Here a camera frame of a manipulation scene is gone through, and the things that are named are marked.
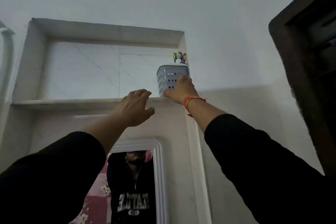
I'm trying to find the person's right hand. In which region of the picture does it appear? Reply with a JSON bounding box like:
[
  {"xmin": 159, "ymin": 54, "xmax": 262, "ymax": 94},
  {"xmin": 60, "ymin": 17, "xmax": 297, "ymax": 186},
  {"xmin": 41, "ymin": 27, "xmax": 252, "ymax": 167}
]
[{"xmin": 163, "ymin": 75, "xmax": 200, "ymax": 105}]

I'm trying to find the person's left hand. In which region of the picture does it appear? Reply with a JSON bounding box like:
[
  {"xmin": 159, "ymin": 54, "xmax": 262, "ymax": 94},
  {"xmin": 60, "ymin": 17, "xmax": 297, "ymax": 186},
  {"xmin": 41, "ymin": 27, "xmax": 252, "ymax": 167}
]
[{"xmin": 112, "ymin": 89, "xmax": 155, "ymax": 128}]

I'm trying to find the grey perforated holder basket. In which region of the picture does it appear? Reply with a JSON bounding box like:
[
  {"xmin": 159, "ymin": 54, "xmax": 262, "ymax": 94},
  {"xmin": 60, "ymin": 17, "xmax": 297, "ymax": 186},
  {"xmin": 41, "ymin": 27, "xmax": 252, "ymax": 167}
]
[{"xmin": 156, "ymin": 64, "xmax": 190, "ymax": 98}]

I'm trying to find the person's right forearm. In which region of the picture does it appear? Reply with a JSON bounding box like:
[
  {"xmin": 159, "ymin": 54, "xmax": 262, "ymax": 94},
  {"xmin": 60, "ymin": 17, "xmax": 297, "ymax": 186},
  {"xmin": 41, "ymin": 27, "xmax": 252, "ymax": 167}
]
[{"xmin": 185, "ymin": 97, "xmax": 336, "ymax": 224}]

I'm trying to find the person's left forearm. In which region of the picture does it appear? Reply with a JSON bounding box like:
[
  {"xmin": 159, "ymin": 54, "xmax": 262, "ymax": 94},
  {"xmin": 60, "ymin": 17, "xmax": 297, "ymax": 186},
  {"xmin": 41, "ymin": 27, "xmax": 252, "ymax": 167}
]
[{"xmin": 0, "ymin": 112, "xmax": 130, "ymax": 224}]

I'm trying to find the orange thread wristband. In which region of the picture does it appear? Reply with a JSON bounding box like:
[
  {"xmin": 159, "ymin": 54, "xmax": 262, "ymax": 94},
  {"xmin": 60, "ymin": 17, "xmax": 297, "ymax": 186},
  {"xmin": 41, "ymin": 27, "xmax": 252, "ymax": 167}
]
[{"xmin": 183, "ymin": 95, "xmax": 207, "ymax": 118}]

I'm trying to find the white framed mirror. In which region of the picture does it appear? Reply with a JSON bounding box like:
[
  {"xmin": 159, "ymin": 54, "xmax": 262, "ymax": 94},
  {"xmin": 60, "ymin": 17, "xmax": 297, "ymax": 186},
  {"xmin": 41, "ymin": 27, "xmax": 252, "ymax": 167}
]
[{"xmin": 69, "ymin": 138, "xmax": 170, "ymax": 224}]

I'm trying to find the marble wall niche shelf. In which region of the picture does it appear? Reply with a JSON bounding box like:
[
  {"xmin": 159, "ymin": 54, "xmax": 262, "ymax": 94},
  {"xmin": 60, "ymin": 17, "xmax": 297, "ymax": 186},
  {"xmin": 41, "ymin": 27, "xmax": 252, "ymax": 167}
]
[{"xmin": 11, "ymin": 17, "xmax": 188, "ymax": 112}]

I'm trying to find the dark wooden door frame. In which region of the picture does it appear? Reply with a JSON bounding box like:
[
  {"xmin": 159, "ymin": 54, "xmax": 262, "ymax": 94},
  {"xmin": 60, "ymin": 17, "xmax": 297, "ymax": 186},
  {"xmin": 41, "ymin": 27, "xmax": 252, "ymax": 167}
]
[{"xmin": 268, "ymin": 0, "xmax": 336, "ymax": 177}]

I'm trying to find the white wall pipe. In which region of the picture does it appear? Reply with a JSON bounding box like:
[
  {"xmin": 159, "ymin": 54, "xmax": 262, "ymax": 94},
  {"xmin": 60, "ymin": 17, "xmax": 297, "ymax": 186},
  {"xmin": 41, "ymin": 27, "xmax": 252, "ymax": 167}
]
[{"xmin": 0, "ymin": 21, "xmax": 15, "ymax": 106}]

